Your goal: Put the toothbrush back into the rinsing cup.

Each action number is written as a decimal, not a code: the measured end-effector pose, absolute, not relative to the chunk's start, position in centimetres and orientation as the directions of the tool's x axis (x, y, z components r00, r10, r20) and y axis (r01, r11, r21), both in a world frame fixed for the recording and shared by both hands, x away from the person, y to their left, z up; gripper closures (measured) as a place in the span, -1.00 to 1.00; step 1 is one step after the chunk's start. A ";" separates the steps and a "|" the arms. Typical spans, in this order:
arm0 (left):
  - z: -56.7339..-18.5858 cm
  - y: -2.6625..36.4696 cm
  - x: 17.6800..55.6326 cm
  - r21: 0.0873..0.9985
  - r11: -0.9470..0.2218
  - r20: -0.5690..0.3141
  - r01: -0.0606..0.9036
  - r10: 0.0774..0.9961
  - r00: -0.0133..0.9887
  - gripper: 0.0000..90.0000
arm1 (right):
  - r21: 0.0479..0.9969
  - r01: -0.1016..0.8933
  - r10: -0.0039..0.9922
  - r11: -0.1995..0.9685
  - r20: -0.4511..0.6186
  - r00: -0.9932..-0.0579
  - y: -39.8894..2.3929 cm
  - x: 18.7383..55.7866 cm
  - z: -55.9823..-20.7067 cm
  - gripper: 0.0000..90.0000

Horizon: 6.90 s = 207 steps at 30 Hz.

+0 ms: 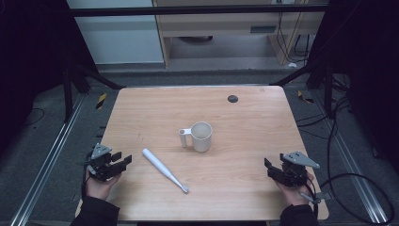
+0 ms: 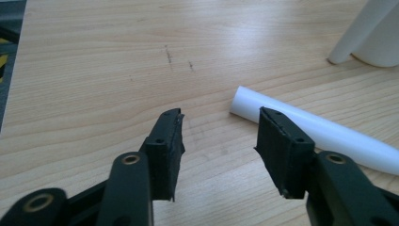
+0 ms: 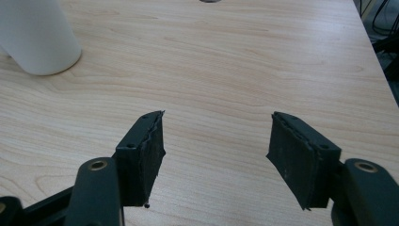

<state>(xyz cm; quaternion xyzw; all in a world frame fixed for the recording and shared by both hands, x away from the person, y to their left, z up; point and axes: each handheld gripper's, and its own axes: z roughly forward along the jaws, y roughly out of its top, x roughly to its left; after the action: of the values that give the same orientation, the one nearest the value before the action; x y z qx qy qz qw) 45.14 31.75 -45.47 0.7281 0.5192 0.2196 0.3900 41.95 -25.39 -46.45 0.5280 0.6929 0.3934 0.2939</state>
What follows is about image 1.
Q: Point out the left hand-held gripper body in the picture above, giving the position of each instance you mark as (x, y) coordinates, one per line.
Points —
(101, 163)

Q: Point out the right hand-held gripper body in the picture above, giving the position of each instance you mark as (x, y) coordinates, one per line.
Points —
(295, 171)

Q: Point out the person's right hand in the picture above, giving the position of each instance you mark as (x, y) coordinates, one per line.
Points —
(295, 195)

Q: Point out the person's left hand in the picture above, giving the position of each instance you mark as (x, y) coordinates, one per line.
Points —
(99, 187)

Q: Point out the white electric toothbrush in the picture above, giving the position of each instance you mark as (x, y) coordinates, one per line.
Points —
(161, 168)

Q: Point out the yellow black tape strip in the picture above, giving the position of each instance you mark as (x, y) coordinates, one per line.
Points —
(305, 98)
(101, 101)

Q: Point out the white cup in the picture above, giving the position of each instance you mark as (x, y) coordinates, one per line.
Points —
(201, 136)

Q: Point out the dark round table grommet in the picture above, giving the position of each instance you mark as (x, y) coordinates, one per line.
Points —
(232, 99)

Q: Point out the small white floor object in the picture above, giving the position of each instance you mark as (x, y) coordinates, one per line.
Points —
(292, 65)

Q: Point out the white cabinet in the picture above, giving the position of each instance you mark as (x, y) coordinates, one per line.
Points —
(119, 40)

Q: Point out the black curtain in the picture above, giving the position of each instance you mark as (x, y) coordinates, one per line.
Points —
(34, 56)
(367, 62)

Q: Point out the light wooden desk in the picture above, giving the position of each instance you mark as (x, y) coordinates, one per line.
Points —
(219, 25)

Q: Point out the aluminium floor rail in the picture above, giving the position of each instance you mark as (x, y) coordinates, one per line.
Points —
(47, 160)
(351, 160)

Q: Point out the black frame strut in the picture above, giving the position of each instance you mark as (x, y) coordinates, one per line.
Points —
(301, 73)
(94, 77)

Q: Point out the black horizontal frame bar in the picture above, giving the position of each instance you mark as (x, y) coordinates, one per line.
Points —
(188, 11)

